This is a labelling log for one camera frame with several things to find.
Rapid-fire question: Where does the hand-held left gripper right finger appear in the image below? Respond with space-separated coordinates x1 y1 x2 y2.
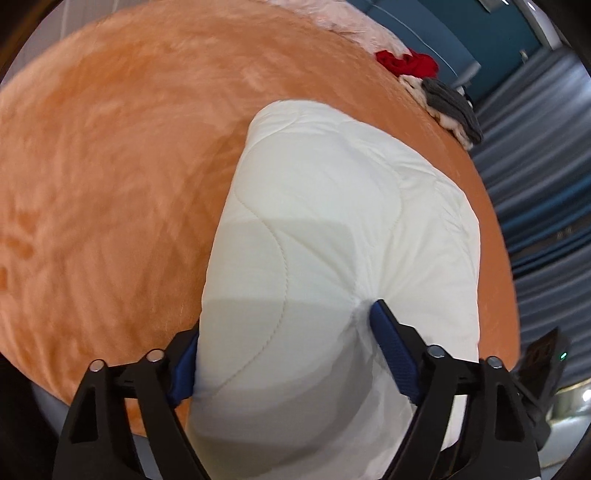
369 299 541 480

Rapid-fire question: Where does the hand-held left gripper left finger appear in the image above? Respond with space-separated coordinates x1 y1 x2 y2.
53 329 204 480

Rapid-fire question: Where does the blue grey striped curtain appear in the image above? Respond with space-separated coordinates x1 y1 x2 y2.
471 46 591 393

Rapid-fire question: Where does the orange plush blanket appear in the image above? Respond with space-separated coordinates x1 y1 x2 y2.
0 2 520 437

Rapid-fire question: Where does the grey knitted garment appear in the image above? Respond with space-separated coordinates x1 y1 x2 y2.
422 78 485 145

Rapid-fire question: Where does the cream fluffy garment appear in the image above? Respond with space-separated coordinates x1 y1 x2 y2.
399 74 474 148

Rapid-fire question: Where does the red garment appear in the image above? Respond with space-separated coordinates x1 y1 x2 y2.
375 50 439 78

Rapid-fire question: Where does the teal padded headboard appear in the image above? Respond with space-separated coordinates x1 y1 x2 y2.
346 0 543 93

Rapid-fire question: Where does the pink fluffy blanket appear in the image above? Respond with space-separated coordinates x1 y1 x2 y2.
272 0 409 54

